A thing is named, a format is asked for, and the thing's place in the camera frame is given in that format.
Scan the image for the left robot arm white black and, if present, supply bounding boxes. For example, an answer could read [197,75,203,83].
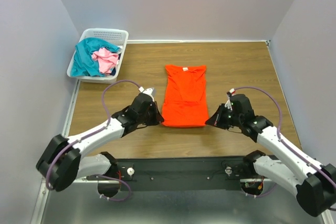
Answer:
[36,88,164,191]

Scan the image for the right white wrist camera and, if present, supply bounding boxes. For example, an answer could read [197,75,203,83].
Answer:
[225,88,236,111]

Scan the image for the purple cable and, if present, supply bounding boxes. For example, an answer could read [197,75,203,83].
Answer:
[46,79,132,201]
[230,86,336,211]

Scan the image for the pink t shirt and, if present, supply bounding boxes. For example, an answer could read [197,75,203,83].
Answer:
[91,47,118,74]

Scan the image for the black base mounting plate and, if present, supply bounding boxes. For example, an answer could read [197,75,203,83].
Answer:
[86,155,266,193]

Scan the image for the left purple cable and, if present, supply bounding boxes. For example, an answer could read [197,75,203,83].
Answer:
[46,79,132,201]

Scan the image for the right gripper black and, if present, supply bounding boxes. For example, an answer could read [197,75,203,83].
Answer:
[205,103,242,130]

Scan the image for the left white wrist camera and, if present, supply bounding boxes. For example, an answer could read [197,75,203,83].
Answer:
[138,87,156,97]

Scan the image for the teal t shirt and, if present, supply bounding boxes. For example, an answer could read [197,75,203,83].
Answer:
[70,37,120,77]

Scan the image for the orange t shirt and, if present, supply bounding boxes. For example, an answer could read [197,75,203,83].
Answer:
[162,65,209,128]

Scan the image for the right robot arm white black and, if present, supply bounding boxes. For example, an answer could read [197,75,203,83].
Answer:
[205,94,335,217]

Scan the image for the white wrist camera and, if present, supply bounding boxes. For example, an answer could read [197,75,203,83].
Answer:
[138,87,156,97]
[225,88,236,111]

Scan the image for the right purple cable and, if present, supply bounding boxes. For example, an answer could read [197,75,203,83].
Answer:
[230,86,336,211]

